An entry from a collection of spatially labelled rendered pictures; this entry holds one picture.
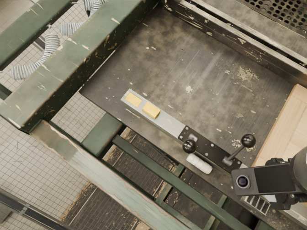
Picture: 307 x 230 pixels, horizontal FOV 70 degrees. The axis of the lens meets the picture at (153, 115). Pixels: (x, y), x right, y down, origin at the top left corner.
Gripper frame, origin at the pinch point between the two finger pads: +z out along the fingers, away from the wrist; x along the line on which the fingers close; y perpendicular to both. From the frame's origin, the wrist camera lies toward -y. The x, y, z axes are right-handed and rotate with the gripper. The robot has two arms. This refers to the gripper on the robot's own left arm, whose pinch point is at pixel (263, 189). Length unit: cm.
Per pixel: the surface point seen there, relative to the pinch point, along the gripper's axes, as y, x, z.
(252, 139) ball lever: 0.9, 12.4, 2.7
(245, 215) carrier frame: 14, -5, 87
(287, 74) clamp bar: 21.3, 40.3, 16.7
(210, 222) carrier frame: 1, -9, 169
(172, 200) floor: -39, 15, 241
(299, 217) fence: 13.9, -5.7, 19.6
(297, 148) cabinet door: 19.2, 14.1, 20.8
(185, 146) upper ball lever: -16.3, 10.9, 0.1
